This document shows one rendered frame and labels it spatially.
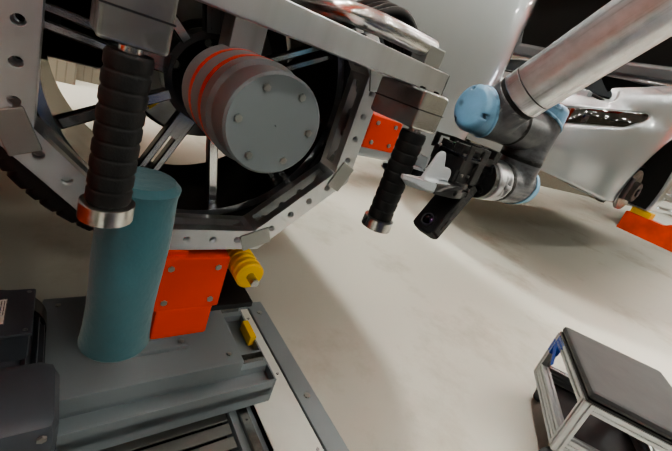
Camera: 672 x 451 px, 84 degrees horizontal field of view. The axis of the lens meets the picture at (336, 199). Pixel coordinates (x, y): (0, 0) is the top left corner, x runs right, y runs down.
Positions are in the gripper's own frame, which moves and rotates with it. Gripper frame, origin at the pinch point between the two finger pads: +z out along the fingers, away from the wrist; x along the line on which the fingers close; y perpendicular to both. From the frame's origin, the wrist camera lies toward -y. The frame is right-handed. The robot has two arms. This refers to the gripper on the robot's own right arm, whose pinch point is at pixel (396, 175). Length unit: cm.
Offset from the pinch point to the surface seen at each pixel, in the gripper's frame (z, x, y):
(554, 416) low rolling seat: -98, 16, -68
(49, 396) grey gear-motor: 36, -11, -43
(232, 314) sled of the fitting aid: -9, -48, -66
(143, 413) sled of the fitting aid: 19, -23, -66
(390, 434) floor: -49, -7, -83
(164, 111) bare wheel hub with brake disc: 19, -53, -10
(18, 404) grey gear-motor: 39, -11, -42
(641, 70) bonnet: -326, -95, 90
